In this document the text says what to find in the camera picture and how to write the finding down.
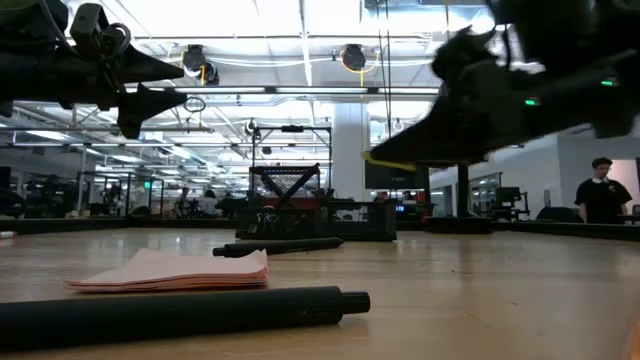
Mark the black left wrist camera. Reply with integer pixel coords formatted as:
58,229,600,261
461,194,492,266
69,3,132,61

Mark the black background frame rig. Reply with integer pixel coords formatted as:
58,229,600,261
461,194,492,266
251,124,333,201

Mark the black aluminium table frame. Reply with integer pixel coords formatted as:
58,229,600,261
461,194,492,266
0,215,640,242

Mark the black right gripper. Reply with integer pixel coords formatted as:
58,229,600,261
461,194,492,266
369,27,601,169

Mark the black background monitor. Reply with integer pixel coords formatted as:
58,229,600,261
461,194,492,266
364,164,430,190

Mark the black hanging cable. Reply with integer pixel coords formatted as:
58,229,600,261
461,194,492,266
374,0,394,146

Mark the black mesh desk organizer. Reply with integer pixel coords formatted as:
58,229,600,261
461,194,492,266
234,165,399,242

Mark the black background robot station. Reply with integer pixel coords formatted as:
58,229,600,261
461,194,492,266
492,186,531,221

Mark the person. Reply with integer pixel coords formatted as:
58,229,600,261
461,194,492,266
175,187,194,219
199,188,220,219
573,157,634,225

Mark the yellow sticky note pad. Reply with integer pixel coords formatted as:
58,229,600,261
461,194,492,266
360,151,417,172

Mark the orange pencil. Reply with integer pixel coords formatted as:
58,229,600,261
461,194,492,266
624,319,640,360

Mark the black ceiling cable reel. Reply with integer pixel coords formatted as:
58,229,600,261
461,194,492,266
180,43,221,86
340,43,369,72

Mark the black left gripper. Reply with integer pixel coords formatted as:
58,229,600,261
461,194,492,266
14,42,189,140

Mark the pink sticky note pad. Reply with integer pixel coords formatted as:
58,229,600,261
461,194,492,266
63,248,270,294

